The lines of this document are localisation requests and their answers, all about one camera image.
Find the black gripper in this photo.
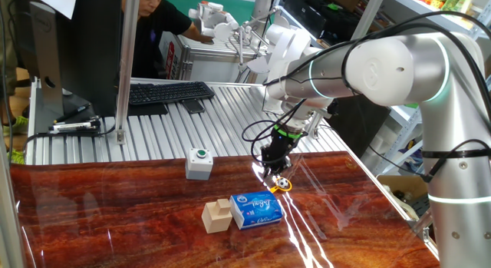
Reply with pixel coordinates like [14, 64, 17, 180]
[260, 128, 302, 178]

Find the yellow bubble ring wand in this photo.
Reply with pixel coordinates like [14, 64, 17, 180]
[269, 177, 293, 194]

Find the blue tissue pack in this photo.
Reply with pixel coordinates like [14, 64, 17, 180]
[229, 190, 284, 231]

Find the grey box green button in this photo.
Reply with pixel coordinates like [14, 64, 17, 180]
[185, 147, 215, 181]

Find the wooden block puzzle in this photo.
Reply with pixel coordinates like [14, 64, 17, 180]
[200, 198, 234, 235]

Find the black panel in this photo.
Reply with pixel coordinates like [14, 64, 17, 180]
[325, 91, 391, 158]

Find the black smartphone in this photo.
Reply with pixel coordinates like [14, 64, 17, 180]
[180, 98, 206, 115]

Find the silver metal case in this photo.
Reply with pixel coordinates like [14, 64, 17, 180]
[159, 29, 269, 84]

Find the open cardboard box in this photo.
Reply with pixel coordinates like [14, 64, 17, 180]
[377, 174, 430, 211]

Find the black keyboard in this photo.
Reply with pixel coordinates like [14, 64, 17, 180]
[128, 81, 216, 107]

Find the person in black shirt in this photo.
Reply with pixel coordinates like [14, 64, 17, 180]
[121, 0, 216, 80]

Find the white metal shelf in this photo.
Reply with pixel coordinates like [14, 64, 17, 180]
[352, 0, 491, 177]

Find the white marker pen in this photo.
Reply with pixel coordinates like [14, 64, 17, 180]
[48, 119, 102, 133]

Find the black pen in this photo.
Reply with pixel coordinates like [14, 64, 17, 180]
[52, 102, 93, 124]

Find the black computer monitor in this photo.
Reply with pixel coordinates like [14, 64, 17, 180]
[15, 0, 124, 119]

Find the white paper sheet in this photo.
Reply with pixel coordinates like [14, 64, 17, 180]
[25, 0, 79, 20]

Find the green flange ring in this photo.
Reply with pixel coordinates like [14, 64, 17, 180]
[272, 124, 304, 140]

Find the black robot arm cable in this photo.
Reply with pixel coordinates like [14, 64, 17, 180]
[240, 9, 491, 184]

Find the aluminium frame post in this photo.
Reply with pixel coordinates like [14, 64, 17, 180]
[0, 133, 26, 268]
[114, 0, 142, 145]

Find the thin black desk cable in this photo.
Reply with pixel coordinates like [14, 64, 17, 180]
[21, 124, 117, 164]

